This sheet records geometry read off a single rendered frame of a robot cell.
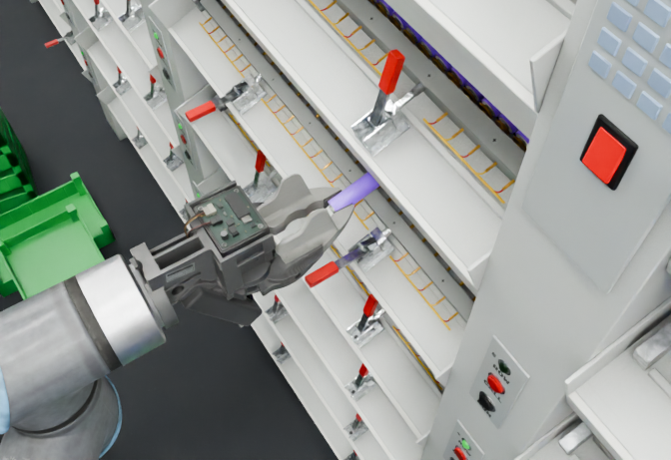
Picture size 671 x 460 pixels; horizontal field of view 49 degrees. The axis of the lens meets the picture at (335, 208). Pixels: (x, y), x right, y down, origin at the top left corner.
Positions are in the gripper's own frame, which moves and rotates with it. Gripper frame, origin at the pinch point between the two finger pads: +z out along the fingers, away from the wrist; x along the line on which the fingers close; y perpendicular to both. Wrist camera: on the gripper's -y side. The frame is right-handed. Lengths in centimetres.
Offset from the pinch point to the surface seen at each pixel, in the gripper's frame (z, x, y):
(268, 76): 4.8, 22.6, -3.6
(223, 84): 1.0, 27.9, -7.6
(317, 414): 1, 9, -87
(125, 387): -30, 42, -103
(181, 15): 1.8, 41.4, -6.8
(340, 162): 5.1, 6.9, -3.5
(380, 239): 3.3, -3.6, -4.0
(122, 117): 0, 104, -88
